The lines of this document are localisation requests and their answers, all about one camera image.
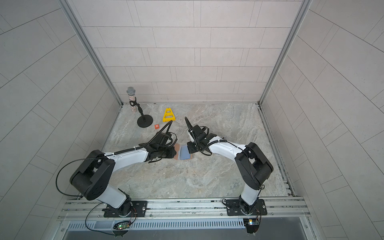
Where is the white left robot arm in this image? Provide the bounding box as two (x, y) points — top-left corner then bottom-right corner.
(70, 121), (177, 216)

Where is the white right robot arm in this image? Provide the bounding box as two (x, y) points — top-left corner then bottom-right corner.
(185, 117), (274, 215)

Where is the yellow triangular stand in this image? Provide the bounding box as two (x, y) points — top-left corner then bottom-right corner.
(163, 108), (176, 122)

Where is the black round-base stand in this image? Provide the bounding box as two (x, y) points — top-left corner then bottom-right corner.
(130, 100), (153, 128)

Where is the glass bottle with grey cap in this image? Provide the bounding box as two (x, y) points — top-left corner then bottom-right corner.
(127, 87), (137, 113)

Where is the white vent grille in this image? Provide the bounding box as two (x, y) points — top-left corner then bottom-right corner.
(130, 218), (245, 231)

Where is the left green circuit board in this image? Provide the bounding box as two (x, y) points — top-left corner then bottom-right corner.
(113, 221), (132, 237)

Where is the right circuit board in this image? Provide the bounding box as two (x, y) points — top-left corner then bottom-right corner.
(243, 218), (261, 234)

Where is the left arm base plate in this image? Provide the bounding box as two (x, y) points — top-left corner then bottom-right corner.
(102, 201), (148, 218)

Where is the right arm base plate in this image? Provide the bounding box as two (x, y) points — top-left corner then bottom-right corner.
(222, 198), (268, 216)

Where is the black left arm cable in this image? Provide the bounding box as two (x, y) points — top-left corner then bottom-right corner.
(55, 152), (106, 238)

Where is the aluminium mounting rail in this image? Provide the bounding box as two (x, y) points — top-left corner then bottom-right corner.
(55, 197), (311, 221)

